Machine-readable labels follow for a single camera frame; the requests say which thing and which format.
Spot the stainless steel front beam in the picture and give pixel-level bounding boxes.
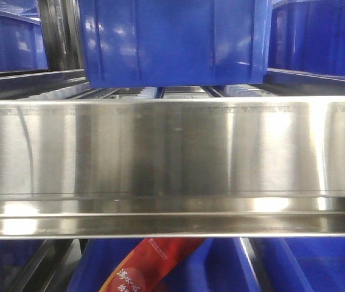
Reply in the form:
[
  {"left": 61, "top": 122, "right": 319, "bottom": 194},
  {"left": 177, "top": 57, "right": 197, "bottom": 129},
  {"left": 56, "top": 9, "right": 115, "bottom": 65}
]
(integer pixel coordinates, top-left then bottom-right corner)
[{"left": 0, "top": 96, "right": 345, "bottom": 238}]

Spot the large blue crate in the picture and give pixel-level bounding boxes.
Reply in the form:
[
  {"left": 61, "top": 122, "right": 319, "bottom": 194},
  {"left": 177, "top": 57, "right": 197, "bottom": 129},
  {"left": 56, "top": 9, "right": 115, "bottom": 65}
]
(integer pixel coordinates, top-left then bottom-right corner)
[
  {"left": 268, "top": 1, "right": 345, "bottom": 77},
  {"left": 0, "top": 10, "right": 48, "bottom": 72}
]

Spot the red snack packet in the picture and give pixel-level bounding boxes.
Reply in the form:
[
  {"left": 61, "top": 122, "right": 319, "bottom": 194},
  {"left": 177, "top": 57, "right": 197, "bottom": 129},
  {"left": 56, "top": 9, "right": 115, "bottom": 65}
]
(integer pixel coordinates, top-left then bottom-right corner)
[{"left": 100, "top": 237, "right": 205, "bottom": 291}]

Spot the blue crate lower right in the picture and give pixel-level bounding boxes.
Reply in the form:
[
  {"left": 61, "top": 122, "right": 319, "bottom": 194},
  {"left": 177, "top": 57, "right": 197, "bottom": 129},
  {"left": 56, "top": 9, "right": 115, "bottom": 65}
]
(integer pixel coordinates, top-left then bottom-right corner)
[{"left": 254, "top": 237, "right": 345, "bottom": 291}]

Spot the blue crate lower shelf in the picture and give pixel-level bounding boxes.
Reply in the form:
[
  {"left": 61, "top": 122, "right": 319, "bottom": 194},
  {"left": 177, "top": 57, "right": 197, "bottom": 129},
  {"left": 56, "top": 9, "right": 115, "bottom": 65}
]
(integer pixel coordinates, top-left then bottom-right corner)
[{"left": 67, "top": 238, "right": 260, "bottom": 291}]

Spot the blue crate centre back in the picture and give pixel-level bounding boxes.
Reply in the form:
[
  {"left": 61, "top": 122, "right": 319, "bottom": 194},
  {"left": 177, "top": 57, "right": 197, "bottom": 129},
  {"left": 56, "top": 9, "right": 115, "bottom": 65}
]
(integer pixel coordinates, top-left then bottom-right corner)
[{"left": 78, "top": 1, "right": 273, "bottom": 88}]

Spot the large blue crate left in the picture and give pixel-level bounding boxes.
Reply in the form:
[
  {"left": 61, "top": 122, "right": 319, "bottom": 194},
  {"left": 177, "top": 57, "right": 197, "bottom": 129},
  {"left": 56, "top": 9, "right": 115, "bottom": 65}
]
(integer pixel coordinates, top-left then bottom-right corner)
[{"left": 0, "top": 10, "right": 48, "bottom": 72}]

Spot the large blue crate right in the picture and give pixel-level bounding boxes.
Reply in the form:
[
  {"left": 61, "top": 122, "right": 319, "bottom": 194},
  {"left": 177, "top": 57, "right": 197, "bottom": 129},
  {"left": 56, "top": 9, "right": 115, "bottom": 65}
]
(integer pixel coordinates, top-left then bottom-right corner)
[{"left": 268, "top": 1, "right": 345, "bottom": 77}]

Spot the white roller track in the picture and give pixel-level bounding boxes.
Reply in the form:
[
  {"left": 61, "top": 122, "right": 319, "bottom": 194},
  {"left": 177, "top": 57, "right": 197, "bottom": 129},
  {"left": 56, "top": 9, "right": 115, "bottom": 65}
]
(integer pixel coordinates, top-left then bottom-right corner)
[{"left": 135, "top": 86, "right": 165, "bottom": 99}]

